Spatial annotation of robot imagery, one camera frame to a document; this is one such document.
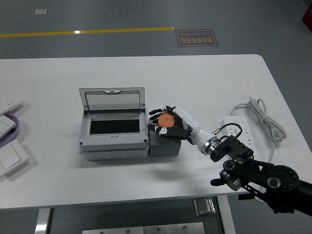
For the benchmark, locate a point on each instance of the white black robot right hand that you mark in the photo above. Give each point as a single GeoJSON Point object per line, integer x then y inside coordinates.
{"type": "Point", "coordinates": [195, 129]}

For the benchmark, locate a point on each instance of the orange cylinder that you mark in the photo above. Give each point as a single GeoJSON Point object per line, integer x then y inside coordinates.
{"type": "Point", "coordinates": [166, 120]}

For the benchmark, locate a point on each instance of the grey box with clear lid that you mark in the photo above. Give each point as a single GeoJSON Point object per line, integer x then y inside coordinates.
{"type": "Point", "coordinates": [112, 146]}

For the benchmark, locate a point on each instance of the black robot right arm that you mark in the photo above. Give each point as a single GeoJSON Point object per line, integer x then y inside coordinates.
{"type": "Point", "coordinates": [280, 175]}

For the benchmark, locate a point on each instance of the grey cube with round hole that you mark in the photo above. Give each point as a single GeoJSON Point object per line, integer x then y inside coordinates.
{"type": "Point", "coordinates": [165, 148]}

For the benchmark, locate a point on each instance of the white power strip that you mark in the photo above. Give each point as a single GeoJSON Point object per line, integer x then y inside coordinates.
{"type": "Point", "coordinates": [232, 121]}

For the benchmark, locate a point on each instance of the black table control panel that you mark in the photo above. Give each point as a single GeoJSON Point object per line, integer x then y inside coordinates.
{"type": "Point", "coordinates": [245, 197]}

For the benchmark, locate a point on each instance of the brown floor sign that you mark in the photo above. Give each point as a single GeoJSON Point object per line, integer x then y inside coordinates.
{"type": "Point", "coordinates": [196, 38]}

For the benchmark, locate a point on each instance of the white table leg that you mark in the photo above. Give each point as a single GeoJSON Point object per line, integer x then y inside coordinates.
{"type": "Point", "coordinates": [42, 221]}
{"type": "Point", "coordinates": [226, 217]}

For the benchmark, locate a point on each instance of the grey metal plate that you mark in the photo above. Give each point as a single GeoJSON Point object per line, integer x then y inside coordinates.
{"type": "Point", "coordinates": [174, 229]}
{"type": "Point", "coordinates": [112, 230]}

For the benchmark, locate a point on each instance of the yellow floor tape line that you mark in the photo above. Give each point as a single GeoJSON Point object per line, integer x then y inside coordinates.
{"type": "Point", "coordinates": [97, 31]}

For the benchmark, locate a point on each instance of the red crate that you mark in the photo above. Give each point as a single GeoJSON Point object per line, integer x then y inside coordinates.
{"type": "Point", "coordinates": [308, 18]}

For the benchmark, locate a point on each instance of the small silver floor plate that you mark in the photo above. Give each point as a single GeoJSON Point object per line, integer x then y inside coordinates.
{"type": "Point", "coordinates": [41, 11]}

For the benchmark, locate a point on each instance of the grey metal table bracket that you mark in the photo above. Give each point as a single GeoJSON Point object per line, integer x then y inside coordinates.
{"type": "Point", "coordinates": [204, 207]}

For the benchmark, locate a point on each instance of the white switch panel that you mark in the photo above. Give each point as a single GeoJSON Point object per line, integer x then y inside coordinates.
{"type": "Point", "coordinates": [5, 125]}
{"type": "Point", "coordinates": [12, 156]}
{"type": "Point", "coordinates": [9, 106]}

